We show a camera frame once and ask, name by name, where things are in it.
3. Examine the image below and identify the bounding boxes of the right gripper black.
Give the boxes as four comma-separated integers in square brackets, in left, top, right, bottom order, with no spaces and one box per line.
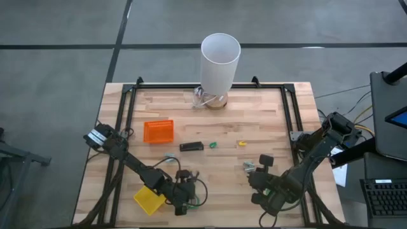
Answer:
[247,155,282,206]

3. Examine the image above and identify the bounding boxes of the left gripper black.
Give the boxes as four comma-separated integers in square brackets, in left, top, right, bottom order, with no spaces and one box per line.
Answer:
[165,170,197,216]

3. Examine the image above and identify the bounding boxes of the green tape roll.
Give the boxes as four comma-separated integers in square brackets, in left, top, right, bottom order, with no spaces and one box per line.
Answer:
[188,195,202,210]

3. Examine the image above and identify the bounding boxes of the black stapler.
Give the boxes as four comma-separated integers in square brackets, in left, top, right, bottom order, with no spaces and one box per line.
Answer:
[179,141,205,152]

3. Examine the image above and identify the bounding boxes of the yellow plastic basket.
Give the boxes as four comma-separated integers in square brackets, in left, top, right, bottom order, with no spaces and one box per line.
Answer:
[133,185,167,216]

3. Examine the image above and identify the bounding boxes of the orange plastic basket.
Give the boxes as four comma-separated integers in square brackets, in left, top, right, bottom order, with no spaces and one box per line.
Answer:
[142,119,175,145]

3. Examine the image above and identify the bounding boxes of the wooden lamp base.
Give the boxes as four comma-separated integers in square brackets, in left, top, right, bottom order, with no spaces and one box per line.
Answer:
[205,92,229,111]

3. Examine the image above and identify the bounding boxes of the white paper sheet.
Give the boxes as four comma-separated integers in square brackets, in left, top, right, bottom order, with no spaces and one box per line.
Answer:
[330,146,348,188]

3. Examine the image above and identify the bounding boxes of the black stand beam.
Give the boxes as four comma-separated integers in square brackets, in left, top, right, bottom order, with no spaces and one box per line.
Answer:
[329,137,376,169]

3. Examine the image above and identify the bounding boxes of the white cylindrical lamp shade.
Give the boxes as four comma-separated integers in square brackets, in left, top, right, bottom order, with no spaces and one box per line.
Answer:
[200,32,242,97]

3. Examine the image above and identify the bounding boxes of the dark grey box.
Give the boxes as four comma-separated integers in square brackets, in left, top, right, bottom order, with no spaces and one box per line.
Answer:
[363,151,407,181]

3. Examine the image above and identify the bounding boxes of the black keyboard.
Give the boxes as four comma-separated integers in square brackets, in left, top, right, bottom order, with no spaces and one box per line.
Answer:
[359,177,407,221]

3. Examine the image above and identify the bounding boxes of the grey monitor back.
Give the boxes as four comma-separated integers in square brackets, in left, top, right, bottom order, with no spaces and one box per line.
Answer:
[369,71,407,162]

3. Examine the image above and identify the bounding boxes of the tablet with blue screen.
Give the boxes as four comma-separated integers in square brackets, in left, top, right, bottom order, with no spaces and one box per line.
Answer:
[384,106,407,130]

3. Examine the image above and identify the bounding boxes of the black stand pole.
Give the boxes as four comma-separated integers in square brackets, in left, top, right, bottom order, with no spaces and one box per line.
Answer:
[383,62,407,85]

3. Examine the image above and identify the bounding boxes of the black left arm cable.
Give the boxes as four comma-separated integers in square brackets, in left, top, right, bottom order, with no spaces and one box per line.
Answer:
[151,156,209,208]

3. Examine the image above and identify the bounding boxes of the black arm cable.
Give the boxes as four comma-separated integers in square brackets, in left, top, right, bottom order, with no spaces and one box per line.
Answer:
[258,210,278,228]
[151,156,209,208]

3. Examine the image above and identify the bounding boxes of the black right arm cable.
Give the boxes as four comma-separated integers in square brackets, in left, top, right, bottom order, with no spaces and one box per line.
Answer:
[258,210,278,228]

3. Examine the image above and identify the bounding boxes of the black cable bundle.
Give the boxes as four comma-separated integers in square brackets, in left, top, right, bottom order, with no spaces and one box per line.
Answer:
[303,177,347,228]
[73,152,125,228]

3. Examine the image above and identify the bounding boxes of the white bundled lamp cord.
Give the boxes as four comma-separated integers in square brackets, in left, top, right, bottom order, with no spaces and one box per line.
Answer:
[191,86,220,109]

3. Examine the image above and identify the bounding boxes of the black aluminium table frame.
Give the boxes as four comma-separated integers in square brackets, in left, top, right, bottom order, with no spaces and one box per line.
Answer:
[95,76,322,228]

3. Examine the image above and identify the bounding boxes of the yellow floor cables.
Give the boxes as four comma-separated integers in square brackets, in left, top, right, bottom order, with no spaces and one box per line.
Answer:
[352,106,375,137]

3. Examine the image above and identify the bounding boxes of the black floor cables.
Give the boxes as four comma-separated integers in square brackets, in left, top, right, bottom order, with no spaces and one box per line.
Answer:
[314,84,372,120]

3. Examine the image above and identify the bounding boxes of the grey metal table frame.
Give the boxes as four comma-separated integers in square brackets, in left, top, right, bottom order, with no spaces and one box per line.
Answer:
[0,127,52,229]

